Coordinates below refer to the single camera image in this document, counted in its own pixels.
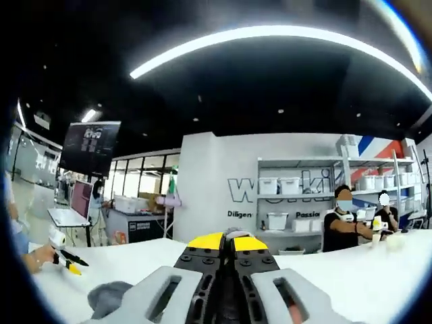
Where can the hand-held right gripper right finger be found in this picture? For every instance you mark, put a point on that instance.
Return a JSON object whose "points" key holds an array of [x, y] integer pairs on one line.
{"points": [[260, 293]]}

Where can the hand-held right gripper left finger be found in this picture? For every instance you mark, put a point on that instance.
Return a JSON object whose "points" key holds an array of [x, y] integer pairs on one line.
{"points": [[162, 297]]}

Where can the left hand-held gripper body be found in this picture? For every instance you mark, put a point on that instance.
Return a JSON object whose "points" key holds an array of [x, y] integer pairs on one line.
{"points": [[57, 238]]}

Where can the grey fluffy towel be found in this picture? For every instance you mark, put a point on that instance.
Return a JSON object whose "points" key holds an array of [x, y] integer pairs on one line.
{"points": [[108, 298]]}

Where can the person's left hand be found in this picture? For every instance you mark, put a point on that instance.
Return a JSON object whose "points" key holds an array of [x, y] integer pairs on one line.
{"points": [[38, 260]]}

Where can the open laptop with pink screen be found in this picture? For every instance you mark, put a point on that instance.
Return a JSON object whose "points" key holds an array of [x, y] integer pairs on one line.
{"points": [[79, 202]]}

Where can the black hanging screen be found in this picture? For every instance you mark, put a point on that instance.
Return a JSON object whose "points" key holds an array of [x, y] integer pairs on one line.
{"points": [[89, 148]]}

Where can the purple roll on stand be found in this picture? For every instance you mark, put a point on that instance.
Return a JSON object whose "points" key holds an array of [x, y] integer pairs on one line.
{"points": [[168, 201]]}

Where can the white table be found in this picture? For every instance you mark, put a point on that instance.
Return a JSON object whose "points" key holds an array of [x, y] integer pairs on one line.
{"points": [[354, 270]]}

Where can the group of white storage bins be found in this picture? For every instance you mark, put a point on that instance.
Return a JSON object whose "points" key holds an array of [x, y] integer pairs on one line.
{"points": [[280, 185]]}

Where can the green hanging item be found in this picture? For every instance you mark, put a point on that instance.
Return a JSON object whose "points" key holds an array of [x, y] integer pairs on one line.
{"points": [[173, 182]]}

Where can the grey metal shelf rack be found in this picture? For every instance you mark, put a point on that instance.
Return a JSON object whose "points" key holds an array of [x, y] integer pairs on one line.
{"points": [[330, 195]]}

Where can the small ceiling light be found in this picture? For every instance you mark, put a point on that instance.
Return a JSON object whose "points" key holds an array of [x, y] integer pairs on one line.
{"points": [[88, 115]]}

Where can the black tripod stand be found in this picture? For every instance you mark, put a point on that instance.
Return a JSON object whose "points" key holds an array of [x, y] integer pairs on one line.
{"points": [[423, 189]]}

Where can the long ceiling light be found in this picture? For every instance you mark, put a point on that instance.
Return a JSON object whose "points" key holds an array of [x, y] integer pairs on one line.
{"points": [[270, 32]]}

